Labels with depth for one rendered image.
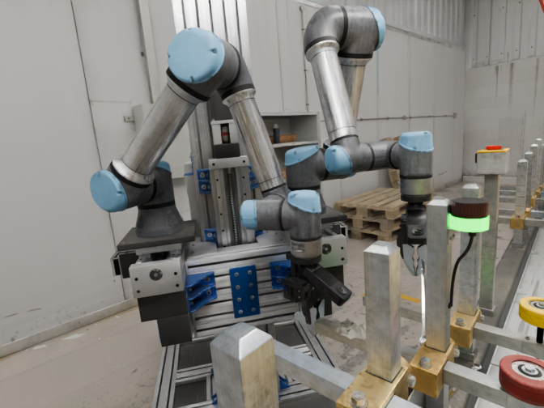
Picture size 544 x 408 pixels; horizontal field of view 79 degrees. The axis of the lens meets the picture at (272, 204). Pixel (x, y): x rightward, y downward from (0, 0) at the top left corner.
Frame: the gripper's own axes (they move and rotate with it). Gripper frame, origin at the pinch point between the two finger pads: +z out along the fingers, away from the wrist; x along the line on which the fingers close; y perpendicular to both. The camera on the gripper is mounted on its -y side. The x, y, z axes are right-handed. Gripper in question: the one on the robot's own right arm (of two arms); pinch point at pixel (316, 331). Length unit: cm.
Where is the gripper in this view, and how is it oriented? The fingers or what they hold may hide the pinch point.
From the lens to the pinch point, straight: 89.4
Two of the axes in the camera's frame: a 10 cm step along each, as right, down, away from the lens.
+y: -7.4, -0.9, 6.7
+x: -6.7, 2.0, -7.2
